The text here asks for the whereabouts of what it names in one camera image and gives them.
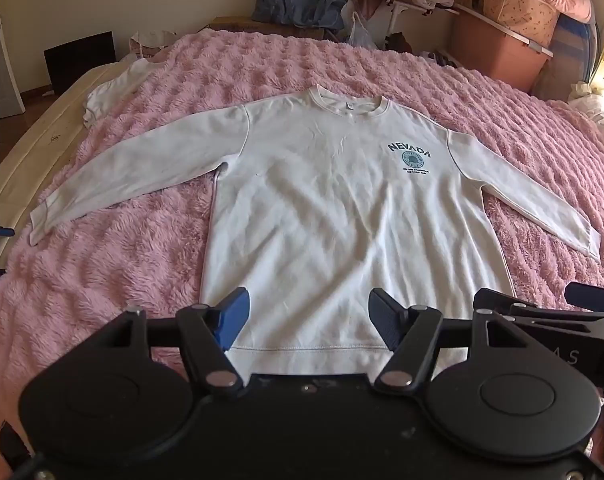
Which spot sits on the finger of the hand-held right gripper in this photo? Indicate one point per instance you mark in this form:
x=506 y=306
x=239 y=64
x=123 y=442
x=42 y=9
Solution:
x=501 y=300
x=589 y=294

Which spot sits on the flat black box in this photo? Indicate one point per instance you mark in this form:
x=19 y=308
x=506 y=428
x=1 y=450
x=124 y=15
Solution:
x=79 y=62

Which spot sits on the floral fabric storage bag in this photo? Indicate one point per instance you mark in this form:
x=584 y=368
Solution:
x=521 y=5

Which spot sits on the white folding table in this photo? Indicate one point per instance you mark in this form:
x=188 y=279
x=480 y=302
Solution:
x=481 y=17

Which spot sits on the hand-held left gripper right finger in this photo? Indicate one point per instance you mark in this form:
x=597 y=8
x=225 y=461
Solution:
x=383 y=320

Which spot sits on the white printed sweatshirt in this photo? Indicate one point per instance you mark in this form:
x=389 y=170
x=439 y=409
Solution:
x=332 y=220

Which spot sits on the dark red toy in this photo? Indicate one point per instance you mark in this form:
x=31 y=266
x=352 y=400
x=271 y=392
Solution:
x=396 y=42

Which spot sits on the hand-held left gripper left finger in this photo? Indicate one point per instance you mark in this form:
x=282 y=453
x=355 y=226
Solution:
x=236 y=317

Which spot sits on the blue duffel bag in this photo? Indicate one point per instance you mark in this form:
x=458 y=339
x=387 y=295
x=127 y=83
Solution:
x=297 y=0

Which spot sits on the white plastic bag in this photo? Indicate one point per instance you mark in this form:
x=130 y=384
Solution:
x=362 y=32

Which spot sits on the pink plastic storage box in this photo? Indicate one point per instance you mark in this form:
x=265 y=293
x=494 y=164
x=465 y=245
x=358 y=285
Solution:
x=496 y=60

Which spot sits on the crumpled white cloth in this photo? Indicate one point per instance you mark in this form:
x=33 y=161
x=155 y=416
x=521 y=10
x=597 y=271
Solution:
x=594 y=102

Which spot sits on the white paper bag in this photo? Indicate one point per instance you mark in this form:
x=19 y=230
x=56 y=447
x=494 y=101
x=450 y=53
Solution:
x=149 y=45

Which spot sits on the pink fluffy blanket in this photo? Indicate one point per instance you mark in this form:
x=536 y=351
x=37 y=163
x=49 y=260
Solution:
x=157 y=260

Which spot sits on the beige mattress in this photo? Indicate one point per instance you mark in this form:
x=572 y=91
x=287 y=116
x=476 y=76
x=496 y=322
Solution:
x=37 y=145

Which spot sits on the plain white garment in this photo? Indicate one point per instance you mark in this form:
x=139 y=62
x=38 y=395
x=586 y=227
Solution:
x=112 y=90

